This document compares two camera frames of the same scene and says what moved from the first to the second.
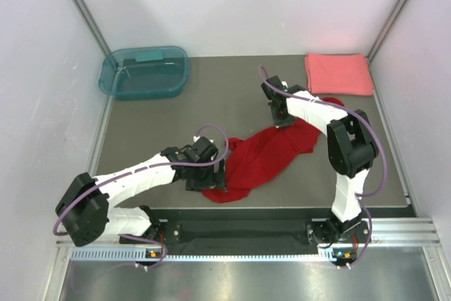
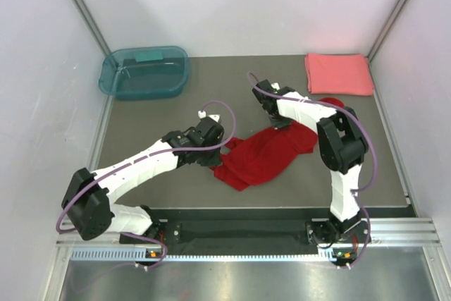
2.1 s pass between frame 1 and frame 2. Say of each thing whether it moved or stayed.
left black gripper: moved
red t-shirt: moved
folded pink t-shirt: stayed
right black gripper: moved
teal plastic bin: stayed
